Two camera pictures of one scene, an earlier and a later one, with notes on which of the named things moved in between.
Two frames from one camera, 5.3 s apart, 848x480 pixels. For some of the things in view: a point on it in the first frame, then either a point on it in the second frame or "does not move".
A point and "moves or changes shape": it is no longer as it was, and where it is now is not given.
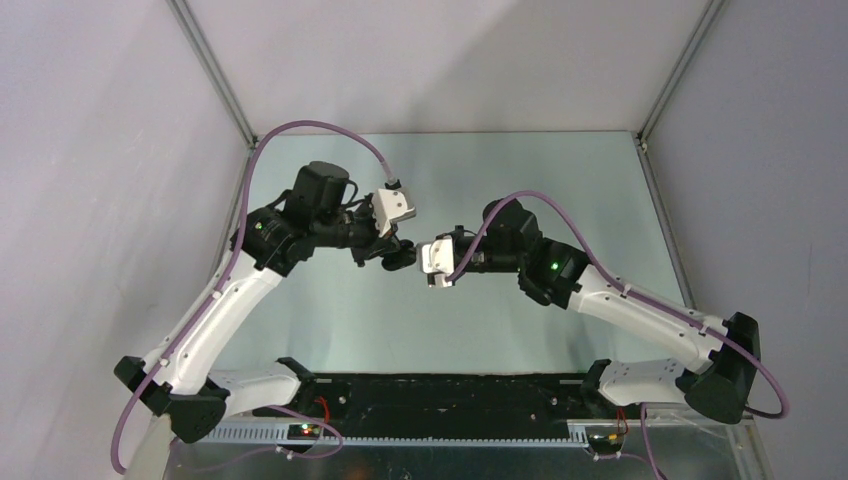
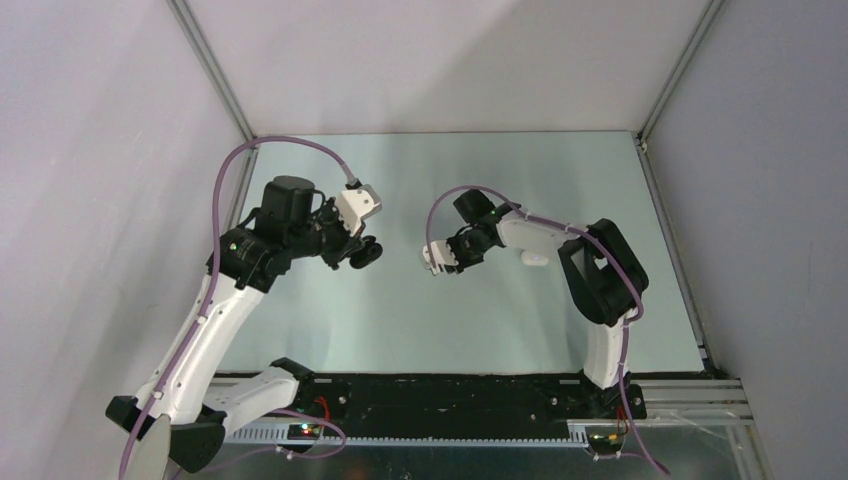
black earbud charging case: x=404 y=256 moves or changes shape
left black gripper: x=376 y=245 -> x=347 y=244
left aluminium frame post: x=187 y=20 does not move
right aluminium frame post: x=706 y=20 does not move
